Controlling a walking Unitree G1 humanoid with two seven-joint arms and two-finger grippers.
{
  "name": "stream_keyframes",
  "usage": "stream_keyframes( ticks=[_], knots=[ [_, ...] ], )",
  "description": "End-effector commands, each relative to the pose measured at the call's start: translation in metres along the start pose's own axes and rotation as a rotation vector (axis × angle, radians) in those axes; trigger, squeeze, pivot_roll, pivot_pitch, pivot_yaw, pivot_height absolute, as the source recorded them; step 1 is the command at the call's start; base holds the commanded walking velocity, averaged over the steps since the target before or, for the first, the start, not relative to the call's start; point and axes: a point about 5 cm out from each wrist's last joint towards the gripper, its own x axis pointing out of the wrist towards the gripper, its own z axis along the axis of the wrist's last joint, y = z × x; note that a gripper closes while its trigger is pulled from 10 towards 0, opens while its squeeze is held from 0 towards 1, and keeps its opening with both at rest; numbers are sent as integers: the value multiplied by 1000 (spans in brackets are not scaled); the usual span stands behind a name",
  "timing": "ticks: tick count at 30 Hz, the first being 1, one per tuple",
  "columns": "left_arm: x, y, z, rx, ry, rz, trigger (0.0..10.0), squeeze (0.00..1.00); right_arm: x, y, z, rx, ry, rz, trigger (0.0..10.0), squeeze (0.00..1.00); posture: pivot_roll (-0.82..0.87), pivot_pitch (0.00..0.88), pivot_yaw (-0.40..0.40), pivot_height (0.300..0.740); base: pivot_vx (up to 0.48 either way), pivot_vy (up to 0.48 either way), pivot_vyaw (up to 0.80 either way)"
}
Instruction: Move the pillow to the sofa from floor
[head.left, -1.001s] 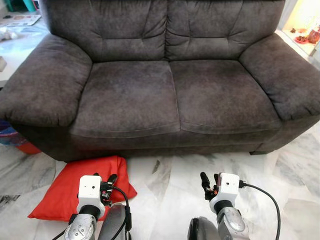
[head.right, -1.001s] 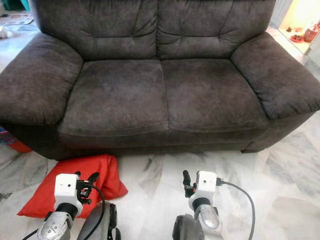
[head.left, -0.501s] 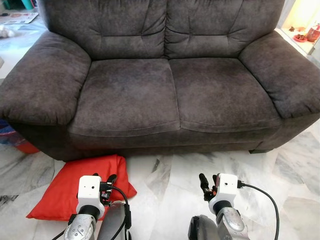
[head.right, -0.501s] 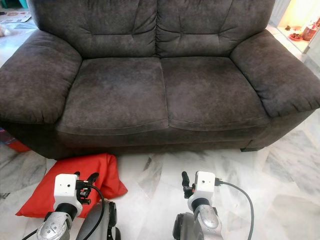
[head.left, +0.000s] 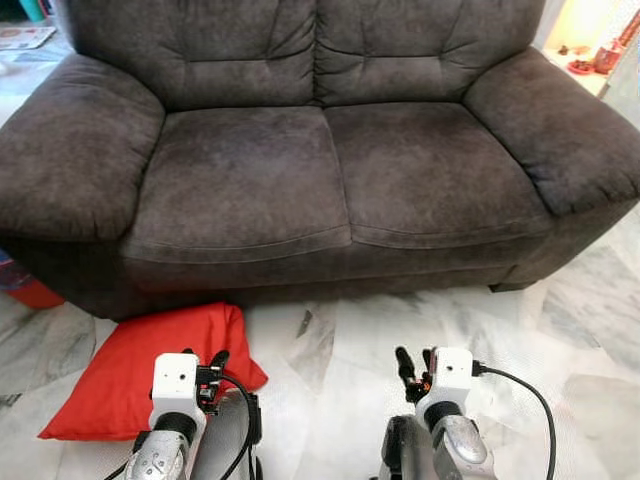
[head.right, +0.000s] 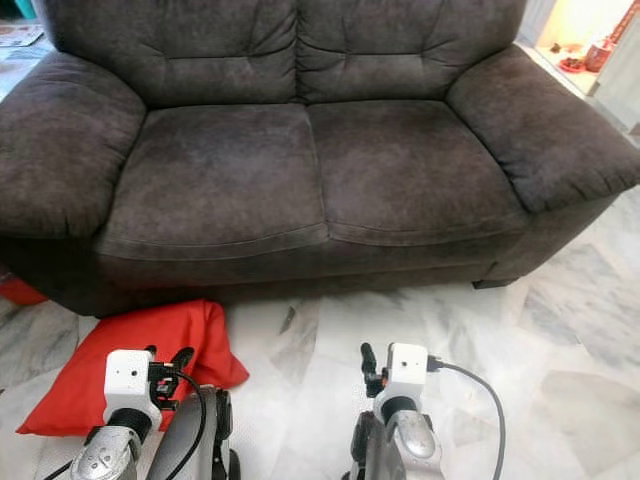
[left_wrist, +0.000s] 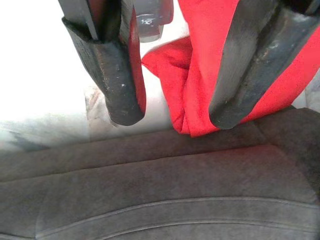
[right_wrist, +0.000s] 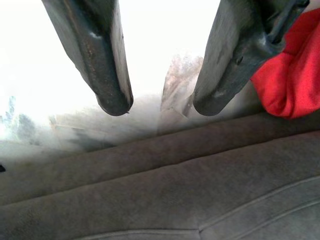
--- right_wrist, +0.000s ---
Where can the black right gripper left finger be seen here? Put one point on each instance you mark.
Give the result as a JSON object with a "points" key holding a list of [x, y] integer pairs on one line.
{"points": [[100, 62]]}

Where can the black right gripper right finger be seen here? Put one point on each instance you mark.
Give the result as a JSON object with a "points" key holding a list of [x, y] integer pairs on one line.
{"points": [[232, 55]]}

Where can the grey fabric sofa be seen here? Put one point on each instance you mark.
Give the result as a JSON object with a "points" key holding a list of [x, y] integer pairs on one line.
{"points": [[175, 187]]}

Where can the red pillow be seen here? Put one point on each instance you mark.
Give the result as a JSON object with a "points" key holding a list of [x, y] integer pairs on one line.
{"points": [[292, 82]]}

